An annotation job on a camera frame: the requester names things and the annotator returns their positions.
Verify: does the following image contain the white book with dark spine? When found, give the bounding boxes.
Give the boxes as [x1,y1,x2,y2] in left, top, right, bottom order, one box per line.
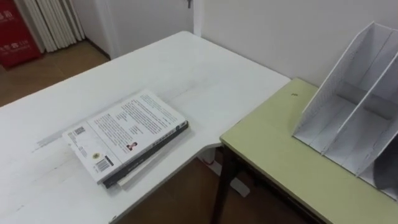
[61,90,190,189]

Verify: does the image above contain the pale green desk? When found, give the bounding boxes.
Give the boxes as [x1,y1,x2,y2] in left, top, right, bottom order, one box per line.
[210,77,398,224]

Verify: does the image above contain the white standing desk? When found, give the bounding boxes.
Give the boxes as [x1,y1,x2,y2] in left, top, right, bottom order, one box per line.
[0,30,292,224]

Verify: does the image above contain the white file organizer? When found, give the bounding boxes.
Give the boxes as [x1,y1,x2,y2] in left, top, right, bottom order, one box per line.
[292,21,398,202]

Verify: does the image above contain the white folded panels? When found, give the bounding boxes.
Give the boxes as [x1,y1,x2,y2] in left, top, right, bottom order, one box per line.
[22,0,86,54]

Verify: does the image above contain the red cabinet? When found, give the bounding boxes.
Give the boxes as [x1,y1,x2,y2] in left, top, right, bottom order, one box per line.
[0,0,44,70]

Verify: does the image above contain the white door with black handle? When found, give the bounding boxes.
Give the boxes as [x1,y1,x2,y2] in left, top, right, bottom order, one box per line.
[93,0,195,59]

